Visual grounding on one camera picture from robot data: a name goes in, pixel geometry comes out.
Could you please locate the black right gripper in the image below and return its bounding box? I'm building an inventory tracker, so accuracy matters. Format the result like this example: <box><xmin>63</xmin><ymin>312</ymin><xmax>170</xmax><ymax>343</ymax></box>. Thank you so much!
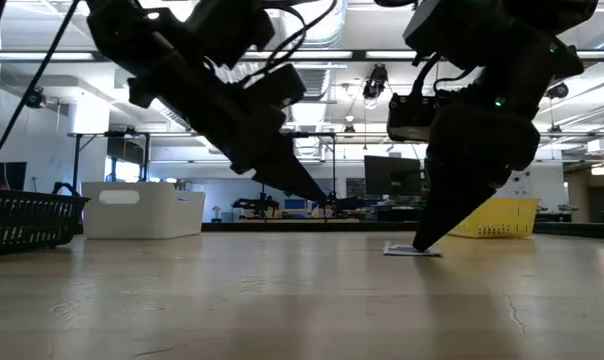
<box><xmin>411</xmin><ymin>102</ymin><xmax>541</xmax><ymax>253</ymax></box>

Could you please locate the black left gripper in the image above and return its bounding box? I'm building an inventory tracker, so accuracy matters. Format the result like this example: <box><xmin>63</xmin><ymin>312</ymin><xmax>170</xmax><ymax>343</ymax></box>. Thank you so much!
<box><xmin>128</xmin><ymin>48</ymin><xmax>329</xmax><ymax>204</ymax></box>

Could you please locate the twisted white strip packet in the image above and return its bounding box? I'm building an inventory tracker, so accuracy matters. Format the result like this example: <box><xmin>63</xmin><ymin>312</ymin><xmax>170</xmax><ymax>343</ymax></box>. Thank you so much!
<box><xmin>382</xmin><ymin>240</ymin><xmax>443</xmax><ymax>258</ymax></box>

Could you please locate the black monitor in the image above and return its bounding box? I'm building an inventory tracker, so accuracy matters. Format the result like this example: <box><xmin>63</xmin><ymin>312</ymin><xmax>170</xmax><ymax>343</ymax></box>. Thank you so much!
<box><xmin>0</xmin><ymin>160</ymin><xmax>28</xmax><ymax>191</ymax></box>
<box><xmin>363</xmin><ymin>155</ymin><xmax>426</xmax><ymax>197</ymax></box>

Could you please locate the yellow plastic basket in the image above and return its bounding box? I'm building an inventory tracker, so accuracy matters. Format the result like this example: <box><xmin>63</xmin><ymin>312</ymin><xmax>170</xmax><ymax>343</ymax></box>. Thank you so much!
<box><xmin>446</xmin><ymin>197</ymin><xmax>541</xmax><ymax>239</ymax></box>

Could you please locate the white pillar with posters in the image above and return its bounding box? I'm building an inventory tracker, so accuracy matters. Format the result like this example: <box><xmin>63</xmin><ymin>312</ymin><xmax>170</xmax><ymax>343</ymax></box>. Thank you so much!
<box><xmin>501</xmin><ymin>164</ymin><xmax>534</xmax><ymax>200</ymax></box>

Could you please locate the LED light bar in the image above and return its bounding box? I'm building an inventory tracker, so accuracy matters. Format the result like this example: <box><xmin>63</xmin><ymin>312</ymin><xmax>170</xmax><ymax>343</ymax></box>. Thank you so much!
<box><xmin>0</xmin><ymin>51</ymin><xmax>96</xmax><ymax>62</ymax></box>
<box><xmin>241</xmin><ymin>49</ymin><xmax>354</xmax><ymax>61</ymax></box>
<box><xmin>365</xmin><ymin>49</ymin><xmax>604</xmax><ymax>61</ymax></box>

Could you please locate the white plastic bin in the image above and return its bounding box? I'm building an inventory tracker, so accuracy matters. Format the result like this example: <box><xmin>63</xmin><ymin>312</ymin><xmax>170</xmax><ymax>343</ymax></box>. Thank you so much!
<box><xmin>80</xmin><ymin>180</ymin><xmax>207</xmax><ymax>241</ymax></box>

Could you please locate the black plastic basket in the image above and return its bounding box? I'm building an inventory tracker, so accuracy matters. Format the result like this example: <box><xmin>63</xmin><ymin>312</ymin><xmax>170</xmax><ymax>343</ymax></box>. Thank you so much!
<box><xmin>0</xmin><ymin>187</ymin><xmax>91</xmax><ymax>257</ymax></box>

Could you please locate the silver ventilation duct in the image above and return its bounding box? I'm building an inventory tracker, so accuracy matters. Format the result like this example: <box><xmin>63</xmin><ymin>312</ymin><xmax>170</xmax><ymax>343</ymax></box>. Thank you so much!
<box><xmin>278</xmin><ymin>0</ymin><xmax>349</xmax><ymax>104</ymax></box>

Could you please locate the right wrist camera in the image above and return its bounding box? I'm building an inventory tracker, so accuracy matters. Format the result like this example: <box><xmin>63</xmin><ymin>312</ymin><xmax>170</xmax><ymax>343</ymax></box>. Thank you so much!
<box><xmin>386</xmin><ymin>92</ymin><xmax>441</xmax><ymax>143</ymax></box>

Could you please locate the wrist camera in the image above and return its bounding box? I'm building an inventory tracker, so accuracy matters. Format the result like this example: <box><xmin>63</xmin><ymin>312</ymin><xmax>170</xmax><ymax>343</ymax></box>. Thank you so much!
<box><xmin>386</xmin><ymin>92</ymin><xmax>441</xmax><ymax>143</ymax></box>
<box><xmin>184</xmin><ymin>0</ymin><xmax>276</xmax><ymax>69</ymax></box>

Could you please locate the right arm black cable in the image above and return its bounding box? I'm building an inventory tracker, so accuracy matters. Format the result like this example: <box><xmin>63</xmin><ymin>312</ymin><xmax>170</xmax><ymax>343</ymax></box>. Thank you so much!
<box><xmin>414</xmin><ymin>54</ymin><xmax>478</xmax><ymax>99</ymax></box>

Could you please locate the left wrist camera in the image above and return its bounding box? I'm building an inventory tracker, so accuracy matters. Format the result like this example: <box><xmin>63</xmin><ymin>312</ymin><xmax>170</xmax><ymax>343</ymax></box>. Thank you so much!
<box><xmin>184</xmin><ymin>0</ymin><xmax>276</xmax><ymax>69</ymax></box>

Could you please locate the black background rig frame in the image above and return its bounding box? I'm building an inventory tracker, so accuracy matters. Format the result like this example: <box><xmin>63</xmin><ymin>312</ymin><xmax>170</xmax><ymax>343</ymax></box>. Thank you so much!
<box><xmin>66</xmin><ymin>129</ymin><xmax>604</xmax><ymax>197</ymax></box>

